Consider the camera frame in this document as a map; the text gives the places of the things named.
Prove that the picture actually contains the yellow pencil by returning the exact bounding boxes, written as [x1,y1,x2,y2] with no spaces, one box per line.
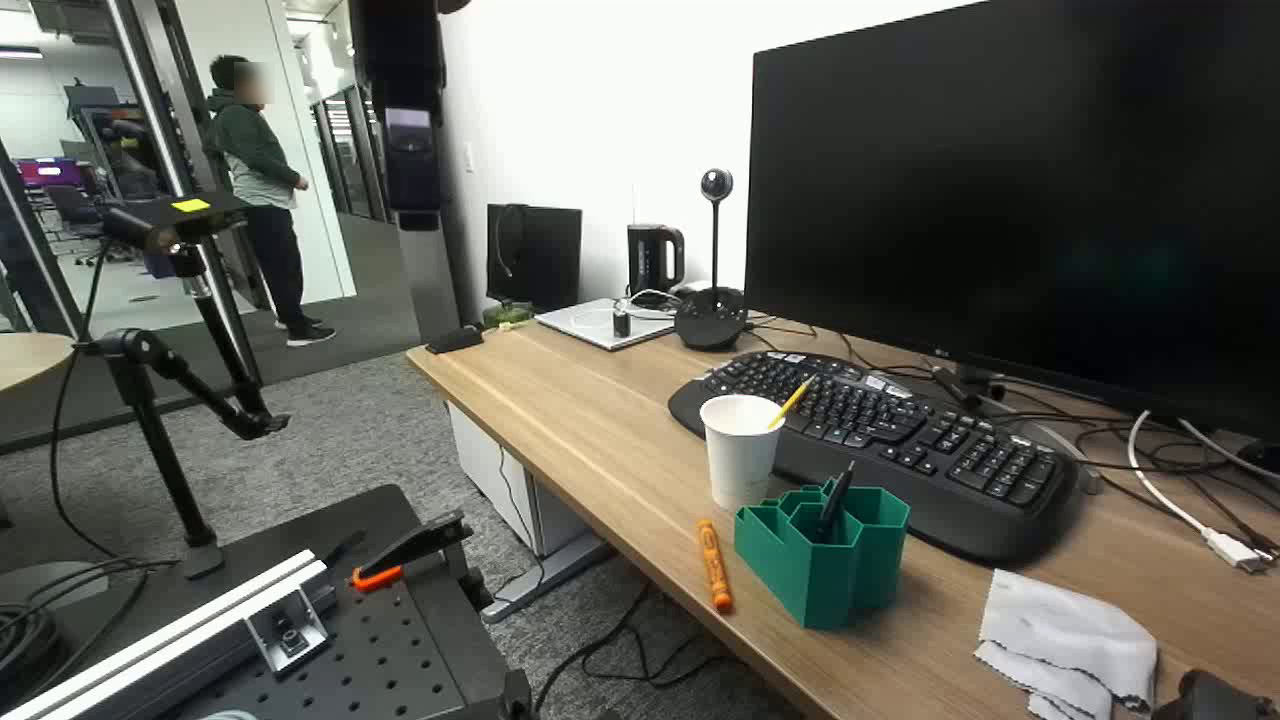
[778,375,815,431]

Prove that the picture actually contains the white paper cup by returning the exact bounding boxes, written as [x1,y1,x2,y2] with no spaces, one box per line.
[695,391,788,511]

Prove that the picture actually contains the white flat pad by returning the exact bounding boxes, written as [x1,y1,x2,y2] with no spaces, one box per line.
[532,293,680,355]

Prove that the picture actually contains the black webcam on stand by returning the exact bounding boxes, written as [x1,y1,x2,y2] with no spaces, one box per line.
[674,162,753,355]

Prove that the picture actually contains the black electric kettle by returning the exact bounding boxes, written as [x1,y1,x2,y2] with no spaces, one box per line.
[624,220,688,304]

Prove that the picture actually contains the small black monitor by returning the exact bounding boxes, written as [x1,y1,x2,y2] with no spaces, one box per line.
[485,200,589,311]

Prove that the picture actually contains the white drawer cabinet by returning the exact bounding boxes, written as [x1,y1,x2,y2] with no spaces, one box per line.
[444,401,593,561]

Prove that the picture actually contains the orange marker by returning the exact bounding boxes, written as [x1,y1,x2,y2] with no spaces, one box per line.
[693,515,741,618]

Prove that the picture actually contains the black pen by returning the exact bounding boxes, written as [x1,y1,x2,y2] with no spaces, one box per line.
[814,458,861,537]

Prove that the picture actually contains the green honeycomb desk organizer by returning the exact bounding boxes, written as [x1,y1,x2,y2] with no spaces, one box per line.
[734,478,918,630]

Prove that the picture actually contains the black orange clamp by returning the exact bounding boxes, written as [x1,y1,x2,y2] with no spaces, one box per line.
[347,511,477,599]

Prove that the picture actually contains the black ergonomic keyboard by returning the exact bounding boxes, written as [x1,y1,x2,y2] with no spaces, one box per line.
[666,347,1089,570]

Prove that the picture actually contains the black perforated breadboard table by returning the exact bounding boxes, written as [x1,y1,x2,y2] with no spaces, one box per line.
[0,478,538,720]

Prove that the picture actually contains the large black monitor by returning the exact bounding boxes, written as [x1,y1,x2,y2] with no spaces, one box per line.
[741,0,1280,435]

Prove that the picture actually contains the person in green jacket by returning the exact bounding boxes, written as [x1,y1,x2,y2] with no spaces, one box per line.
[200,50,339,350]

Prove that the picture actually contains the black tripod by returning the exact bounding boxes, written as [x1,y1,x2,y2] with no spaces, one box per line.
[78,231,291,551]

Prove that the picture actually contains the crumpled white paper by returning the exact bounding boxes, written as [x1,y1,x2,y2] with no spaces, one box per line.
[971,566,1164,720]

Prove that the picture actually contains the round wooden table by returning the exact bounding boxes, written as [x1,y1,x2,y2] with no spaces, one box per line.
[0,328,82,401]

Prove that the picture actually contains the black floor cable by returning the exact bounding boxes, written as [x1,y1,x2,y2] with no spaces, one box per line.
[532,585,734,717]

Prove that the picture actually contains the metal angle bracket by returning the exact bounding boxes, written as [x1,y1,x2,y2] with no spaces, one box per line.
[243,585,334,677]

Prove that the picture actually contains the black camera with yellow mark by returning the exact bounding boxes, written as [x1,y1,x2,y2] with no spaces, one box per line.
[100,192,254,264]

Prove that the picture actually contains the aluminium profile rail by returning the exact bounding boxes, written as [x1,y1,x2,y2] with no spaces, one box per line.
[0,549,334,720]

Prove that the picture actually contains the white cable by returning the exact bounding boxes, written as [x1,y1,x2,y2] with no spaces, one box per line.
[1124,409,1277,577]

